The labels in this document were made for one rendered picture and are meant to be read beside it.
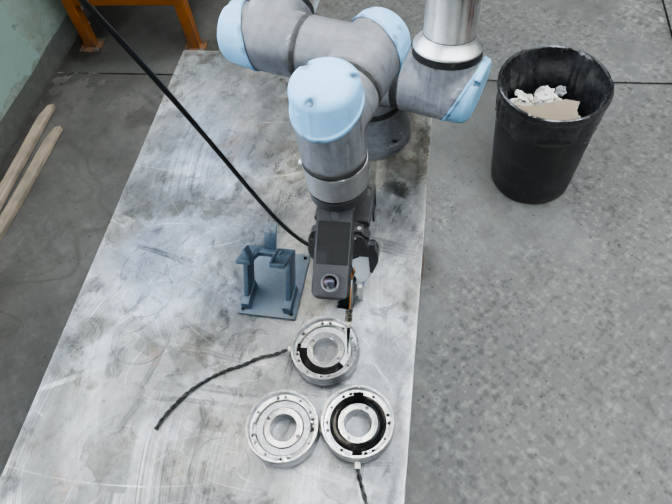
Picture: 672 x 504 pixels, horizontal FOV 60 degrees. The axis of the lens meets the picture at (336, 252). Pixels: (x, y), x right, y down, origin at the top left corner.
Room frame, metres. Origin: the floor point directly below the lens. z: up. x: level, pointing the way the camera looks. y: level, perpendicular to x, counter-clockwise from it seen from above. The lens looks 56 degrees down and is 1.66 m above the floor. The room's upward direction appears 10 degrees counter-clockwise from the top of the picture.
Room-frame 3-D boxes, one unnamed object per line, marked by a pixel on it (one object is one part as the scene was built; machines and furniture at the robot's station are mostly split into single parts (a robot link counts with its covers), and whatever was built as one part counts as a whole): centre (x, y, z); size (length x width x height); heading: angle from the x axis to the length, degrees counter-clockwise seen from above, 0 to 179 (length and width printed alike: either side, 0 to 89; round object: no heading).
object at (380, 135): (0.85, -0.12, 0.85); 0.15 x 0.15 x 0.10
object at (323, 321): (0.38, 0.04, 0.82); 0.10 x 0.10 x 0.04
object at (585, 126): (1.29, -0.73, 0.21); 0.34 x 0.34 x 0.43
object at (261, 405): (0.27, 0.12, 0.82); 0.10 x 0.10 x 0.04
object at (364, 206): (0.46, -0.02, 1.07); 0.09 x 0.08 x 0.12; 161
